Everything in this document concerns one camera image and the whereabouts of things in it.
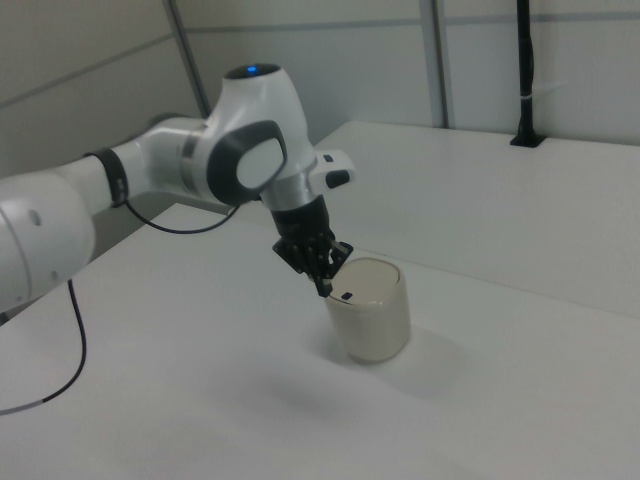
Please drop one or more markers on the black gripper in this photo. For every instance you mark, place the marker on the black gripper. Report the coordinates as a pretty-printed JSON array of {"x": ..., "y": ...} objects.
[{"x": 302, "y": 220}]

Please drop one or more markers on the small cream lidded trash can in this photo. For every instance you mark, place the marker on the small cream lidded trash can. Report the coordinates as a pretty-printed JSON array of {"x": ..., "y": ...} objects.
[{"x": 370, "y": 320}]

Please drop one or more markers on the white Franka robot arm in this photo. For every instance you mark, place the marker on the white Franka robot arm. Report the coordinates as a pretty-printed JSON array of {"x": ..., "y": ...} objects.
[{"x": 150, "y": 160}]

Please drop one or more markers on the black camera stand with clamp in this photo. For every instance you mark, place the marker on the black camera stand with clamp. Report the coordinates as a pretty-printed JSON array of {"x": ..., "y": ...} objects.
[{"x": 525, "y": 75}]

